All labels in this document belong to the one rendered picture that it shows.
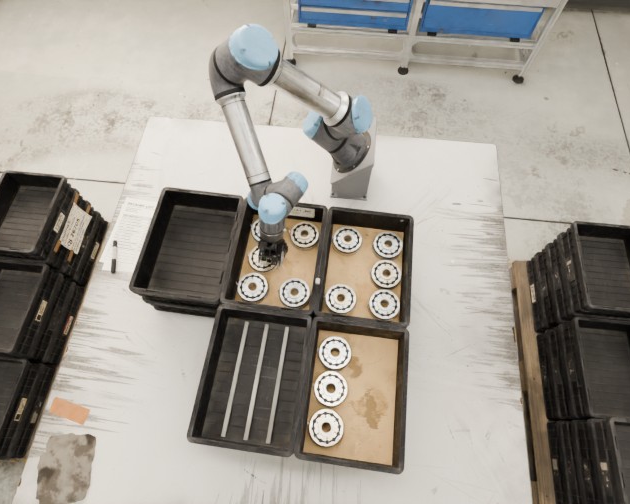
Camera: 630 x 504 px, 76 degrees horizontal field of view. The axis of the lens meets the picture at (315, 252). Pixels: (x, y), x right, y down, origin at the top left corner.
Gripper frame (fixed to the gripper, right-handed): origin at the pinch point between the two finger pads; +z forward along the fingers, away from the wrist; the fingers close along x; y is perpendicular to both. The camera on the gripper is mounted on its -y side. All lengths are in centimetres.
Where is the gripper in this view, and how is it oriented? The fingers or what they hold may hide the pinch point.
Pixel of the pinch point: (272, 258)
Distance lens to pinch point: 142.7
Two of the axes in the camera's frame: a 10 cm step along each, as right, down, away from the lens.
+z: -1.0, 5.0, 8.6
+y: -1.2, 8.6, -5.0
